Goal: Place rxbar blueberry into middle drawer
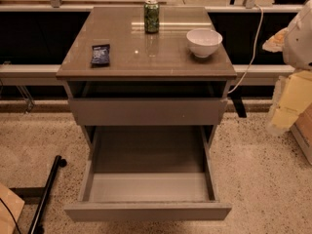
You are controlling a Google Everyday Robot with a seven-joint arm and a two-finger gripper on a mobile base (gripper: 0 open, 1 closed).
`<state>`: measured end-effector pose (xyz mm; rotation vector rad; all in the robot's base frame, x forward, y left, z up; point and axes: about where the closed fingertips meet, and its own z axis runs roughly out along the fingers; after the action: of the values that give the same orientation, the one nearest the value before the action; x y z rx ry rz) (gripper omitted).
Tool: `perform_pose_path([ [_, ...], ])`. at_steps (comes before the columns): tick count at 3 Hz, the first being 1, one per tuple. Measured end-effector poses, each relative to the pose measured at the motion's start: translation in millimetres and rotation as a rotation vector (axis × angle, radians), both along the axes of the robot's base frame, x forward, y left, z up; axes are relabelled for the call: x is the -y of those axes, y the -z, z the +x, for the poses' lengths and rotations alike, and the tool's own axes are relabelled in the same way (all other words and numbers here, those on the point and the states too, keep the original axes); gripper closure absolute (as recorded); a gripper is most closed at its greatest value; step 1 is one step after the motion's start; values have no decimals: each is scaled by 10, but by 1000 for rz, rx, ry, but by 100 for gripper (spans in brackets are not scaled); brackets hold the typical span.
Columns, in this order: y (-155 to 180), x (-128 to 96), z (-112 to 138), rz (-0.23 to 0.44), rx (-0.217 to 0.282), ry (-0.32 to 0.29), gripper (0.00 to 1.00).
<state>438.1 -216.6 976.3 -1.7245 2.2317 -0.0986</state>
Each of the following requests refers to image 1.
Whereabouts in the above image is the black metal stand pole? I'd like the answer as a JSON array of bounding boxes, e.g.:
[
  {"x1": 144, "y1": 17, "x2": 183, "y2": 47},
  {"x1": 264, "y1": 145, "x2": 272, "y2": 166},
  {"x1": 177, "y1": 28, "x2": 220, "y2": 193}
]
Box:
[{"x1": 9, "y1": 154, "x2": 68, "y2": 234}]

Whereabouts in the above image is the cardboard piece bottom left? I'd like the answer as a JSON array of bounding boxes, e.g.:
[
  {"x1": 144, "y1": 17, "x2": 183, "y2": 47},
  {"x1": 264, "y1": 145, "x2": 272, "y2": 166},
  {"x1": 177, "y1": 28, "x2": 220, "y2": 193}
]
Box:
[{"x1": 0, "y1": 183, "x2": 25, "y2": 234}]

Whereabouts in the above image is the green soda can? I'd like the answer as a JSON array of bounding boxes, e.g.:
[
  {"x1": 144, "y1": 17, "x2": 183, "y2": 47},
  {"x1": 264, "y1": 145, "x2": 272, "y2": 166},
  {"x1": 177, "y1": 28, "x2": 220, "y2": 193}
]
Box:
[{"x1": 143, "y1": 0, "x2": 159, "y2": 33}]

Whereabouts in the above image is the open grey bottom drawer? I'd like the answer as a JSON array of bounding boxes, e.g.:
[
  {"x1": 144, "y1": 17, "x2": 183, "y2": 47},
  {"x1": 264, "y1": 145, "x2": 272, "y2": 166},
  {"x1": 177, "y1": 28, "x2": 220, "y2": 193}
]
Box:
[{"x1": 64, "y1": 126, "x2": 231, "y2": 221}]

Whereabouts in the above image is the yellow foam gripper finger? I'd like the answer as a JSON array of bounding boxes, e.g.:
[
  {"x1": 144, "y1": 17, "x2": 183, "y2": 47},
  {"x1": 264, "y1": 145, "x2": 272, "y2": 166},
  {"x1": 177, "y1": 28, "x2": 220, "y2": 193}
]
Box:
[
  {"x1": 262, "y1": 27, "x2": 288, "y2": 53},
  {"x1": 266, "y1": 70, "x2": 312, "y2": 136}
]

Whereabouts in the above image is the dark blue rxbar wrapper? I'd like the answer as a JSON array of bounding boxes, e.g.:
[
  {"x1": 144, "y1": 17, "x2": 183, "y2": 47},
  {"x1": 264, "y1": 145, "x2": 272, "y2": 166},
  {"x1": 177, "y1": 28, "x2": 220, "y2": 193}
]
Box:
[{"x1": 91, "y1": 44, "x2": 110, "y2": 65}]

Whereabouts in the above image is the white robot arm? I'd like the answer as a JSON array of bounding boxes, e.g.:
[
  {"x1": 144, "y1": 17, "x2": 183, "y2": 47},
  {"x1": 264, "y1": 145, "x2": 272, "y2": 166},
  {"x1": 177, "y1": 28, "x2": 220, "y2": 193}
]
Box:
[{"x1": 262, "y1": 0, "x2": 312, "y2": 136}]

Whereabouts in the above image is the white power cable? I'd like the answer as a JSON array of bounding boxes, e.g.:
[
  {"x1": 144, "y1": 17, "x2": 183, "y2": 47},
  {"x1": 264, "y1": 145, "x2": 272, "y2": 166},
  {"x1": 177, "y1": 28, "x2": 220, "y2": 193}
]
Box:
[{"x1": 227, "y1": 4, "x2": 265, "y2": 95}]

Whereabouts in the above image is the white ceramic bowl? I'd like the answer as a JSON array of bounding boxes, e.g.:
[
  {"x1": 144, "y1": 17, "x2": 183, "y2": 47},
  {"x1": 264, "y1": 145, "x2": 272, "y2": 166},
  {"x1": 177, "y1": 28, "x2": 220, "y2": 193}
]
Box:
[{"x1": 186, "y1": 28, "x2": 223, "y2": 58}]

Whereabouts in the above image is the grey middle drawer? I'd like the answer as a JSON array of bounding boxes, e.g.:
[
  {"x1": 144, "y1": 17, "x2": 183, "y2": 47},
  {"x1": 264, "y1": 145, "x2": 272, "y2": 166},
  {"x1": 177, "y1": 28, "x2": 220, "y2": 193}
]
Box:
[{"x1": 68, "y1": 98, "x2": 227, "y2": 126}]

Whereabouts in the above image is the grey drawer cabinet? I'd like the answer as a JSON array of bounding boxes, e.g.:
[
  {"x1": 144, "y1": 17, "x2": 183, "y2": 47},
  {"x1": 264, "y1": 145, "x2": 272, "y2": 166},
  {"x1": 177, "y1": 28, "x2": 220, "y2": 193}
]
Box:
[{"x1": 57, "y1": 7, "x2": 236, "y2": 146}]

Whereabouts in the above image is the black cable bottom left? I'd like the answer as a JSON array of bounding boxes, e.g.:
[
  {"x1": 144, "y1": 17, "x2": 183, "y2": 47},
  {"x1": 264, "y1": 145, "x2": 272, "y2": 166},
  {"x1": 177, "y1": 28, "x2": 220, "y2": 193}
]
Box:
[{"x1": 0, "y1": 197, "x2": 23, "y2": 234}]

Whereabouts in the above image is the cardboard box right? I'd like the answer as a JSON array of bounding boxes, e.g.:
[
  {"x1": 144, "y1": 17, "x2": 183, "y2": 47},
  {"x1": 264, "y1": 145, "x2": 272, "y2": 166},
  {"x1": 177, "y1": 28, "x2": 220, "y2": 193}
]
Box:
[{"x1": 291, "y1": 104, "x2": 312, "y2": 165}]

